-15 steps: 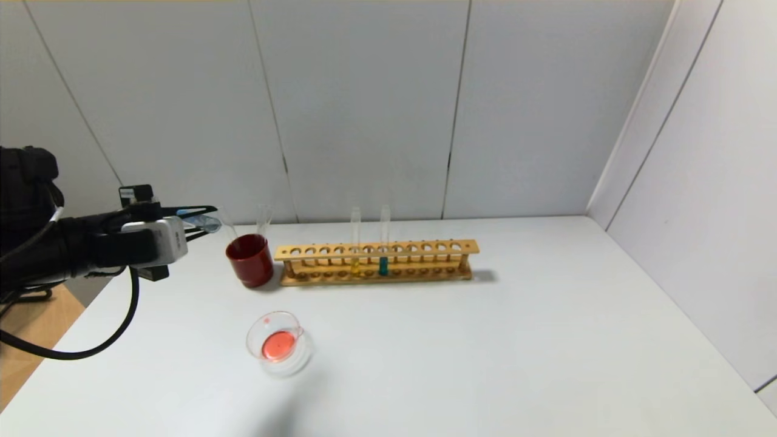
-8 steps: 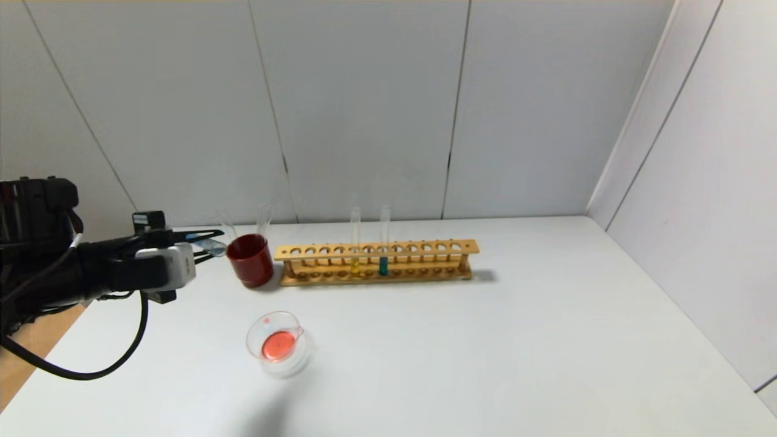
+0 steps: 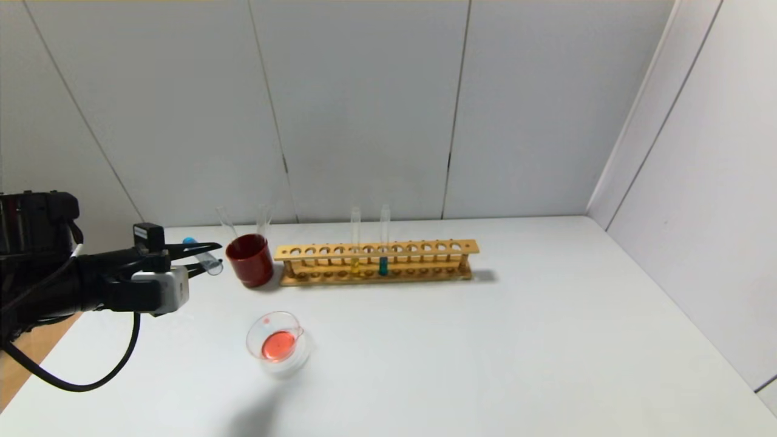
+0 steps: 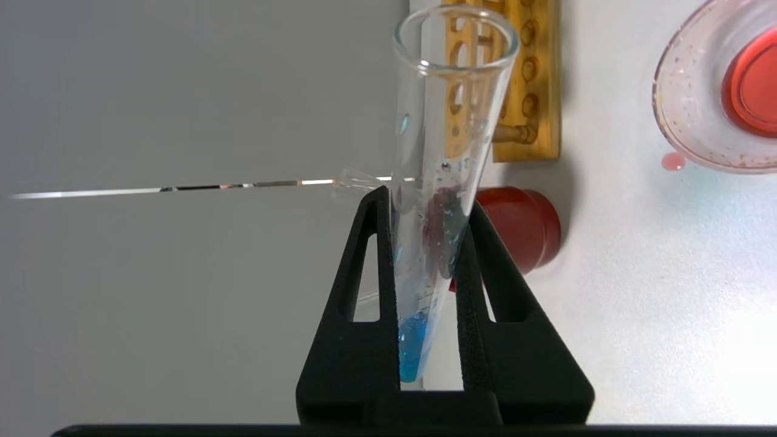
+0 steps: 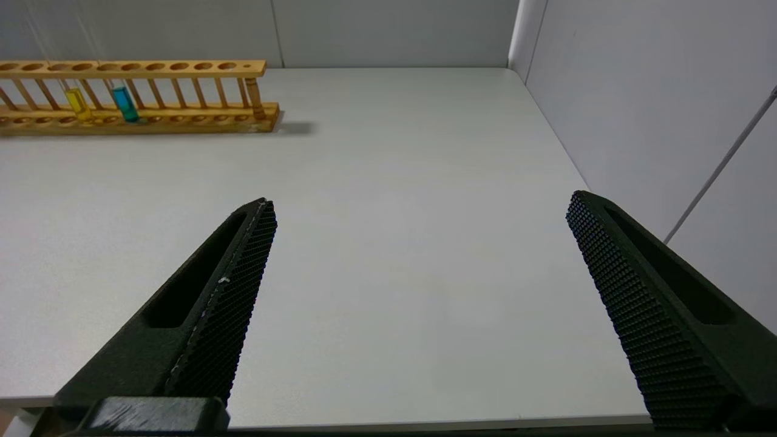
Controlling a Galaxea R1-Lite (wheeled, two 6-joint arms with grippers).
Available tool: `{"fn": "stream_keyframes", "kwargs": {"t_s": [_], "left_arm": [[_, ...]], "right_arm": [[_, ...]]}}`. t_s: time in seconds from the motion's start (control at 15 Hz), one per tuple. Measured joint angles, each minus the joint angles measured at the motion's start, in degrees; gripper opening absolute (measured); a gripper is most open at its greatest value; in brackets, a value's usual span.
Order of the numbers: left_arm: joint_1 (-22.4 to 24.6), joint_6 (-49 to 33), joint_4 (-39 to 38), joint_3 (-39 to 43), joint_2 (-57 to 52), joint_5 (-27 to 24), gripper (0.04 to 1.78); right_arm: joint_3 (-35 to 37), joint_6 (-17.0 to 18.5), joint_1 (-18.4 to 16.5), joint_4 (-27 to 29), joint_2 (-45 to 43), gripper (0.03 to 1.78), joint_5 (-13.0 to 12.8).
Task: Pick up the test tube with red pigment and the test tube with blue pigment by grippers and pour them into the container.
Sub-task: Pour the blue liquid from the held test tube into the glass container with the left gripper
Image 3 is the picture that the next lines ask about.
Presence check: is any empty clear test tube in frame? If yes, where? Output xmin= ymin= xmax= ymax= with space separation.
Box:
xmin=255 ymin=203 xmax=276 ymax=239

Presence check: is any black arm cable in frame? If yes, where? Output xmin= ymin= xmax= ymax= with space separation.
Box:
xmin=0 ymin=311 xmax=142 ymax=393

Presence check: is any wooden test tube rack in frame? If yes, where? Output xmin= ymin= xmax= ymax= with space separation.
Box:
xmin=273 ymin=239 xmax=480 ymax=287

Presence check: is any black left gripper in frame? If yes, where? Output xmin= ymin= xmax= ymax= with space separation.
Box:
xmin=76 ymin=223 xmax=223 ymax=314

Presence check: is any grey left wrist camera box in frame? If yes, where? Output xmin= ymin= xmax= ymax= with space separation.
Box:
xmin=131 ymin=266 xmax=190 ymax=316

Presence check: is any dark red plastic cup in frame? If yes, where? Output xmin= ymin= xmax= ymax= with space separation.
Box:
xmin=225 ymin=234 xmax=275 ymax=289

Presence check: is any clear glass dish with spout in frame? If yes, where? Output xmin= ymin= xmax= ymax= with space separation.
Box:
xmin=245 ymin=311 xmax=312 ymax=374

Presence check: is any test tube with teal pigment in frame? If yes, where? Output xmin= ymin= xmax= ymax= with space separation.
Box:
xmin=379 ymin=205 xmax=391 ymax=277

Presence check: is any test tube with red pigment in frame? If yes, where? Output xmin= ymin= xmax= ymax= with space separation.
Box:
xmin=215 ymin=205 xmax=239 ymax=241

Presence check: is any test tube with blue pigment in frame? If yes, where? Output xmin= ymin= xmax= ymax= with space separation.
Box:
xmin=182 ymin=237 xmax=224 ymax=277

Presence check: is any test tube with yellow pigment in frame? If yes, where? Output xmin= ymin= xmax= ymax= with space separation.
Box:
xmin=350 ymin=206 xmax=362 ymax=276

